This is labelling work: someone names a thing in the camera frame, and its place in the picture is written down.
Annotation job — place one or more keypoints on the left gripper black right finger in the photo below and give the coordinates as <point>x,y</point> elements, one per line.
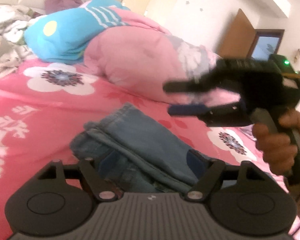
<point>242,199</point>

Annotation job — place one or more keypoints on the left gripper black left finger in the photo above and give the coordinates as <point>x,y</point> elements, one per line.
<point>58,199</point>

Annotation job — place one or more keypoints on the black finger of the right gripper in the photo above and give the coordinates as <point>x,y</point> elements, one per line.
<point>187,110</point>
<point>188,86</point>

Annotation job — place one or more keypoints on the blue denim jeans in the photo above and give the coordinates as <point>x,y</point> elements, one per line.
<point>138,154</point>

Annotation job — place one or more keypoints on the right hand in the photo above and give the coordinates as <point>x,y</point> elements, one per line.
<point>278,151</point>

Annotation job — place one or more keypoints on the brown wooden door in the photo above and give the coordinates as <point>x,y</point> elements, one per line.
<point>238,38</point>

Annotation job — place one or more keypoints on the pink floral duvet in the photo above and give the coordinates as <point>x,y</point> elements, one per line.
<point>141,56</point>

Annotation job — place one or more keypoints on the red floral bed blanket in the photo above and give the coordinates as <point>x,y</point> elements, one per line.
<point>44,106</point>

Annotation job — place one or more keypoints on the white grey patterned blanket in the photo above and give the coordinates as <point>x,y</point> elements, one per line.
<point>14,20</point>

